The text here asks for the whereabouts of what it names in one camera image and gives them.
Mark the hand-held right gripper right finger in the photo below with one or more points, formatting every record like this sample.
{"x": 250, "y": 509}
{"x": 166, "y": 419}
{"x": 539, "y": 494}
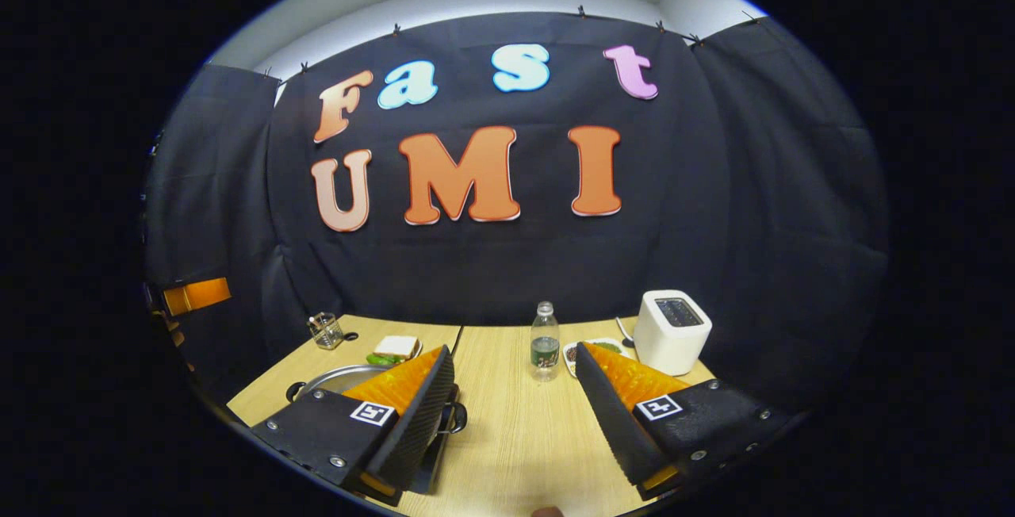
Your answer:
{"x": 614, "y": 422}

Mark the small glass holder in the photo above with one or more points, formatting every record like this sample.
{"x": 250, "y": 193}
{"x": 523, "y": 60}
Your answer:
{"x": 325, "y": 332}

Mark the clear plastic water bottle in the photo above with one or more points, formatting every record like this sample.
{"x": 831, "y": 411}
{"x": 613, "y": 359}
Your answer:
{"x": 545, "y": 346}

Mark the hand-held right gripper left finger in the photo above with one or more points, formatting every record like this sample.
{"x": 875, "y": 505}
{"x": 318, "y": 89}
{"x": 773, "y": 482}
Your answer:
{"x": 416, "y": 430}

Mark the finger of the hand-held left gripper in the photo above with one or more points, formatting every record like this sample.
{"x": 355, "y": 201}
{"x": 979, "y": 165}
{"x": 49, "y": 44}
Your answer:
{"x": 202, "y": 295}

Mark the white toaster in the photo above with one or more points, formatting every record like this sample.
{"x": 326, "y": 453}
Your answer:
{"x": 670, "y": 338}

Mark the plate with sandwich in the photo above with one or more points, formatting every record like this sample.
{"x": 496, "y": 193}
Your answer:
{"x": 395, "y": 349}

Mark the white divided dish with beans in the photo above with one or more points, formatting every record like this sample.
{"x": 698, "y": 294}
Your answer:
{"x": 571, "y": 354}

